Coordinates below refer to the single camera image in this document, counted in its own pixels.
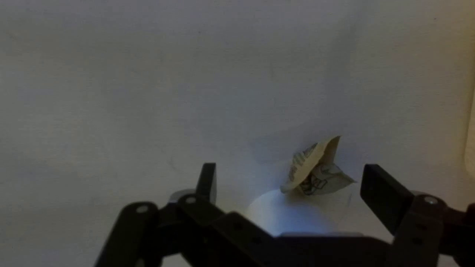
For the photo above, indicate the white plastic basket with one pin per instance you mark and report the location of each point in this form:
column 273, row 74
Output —
column 469, row 147

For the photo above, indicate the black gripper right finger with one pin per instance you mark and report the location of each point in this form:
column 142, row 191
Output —
column 423, row 225

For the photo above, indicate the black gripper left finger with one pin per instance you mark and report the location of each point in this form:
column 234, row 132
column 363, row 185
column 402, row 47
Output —
column 197, row 230

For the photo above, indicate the paper bill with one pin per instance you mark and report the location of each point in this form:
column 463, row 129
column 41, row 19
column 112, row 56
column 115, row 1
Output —
column 313, row 170

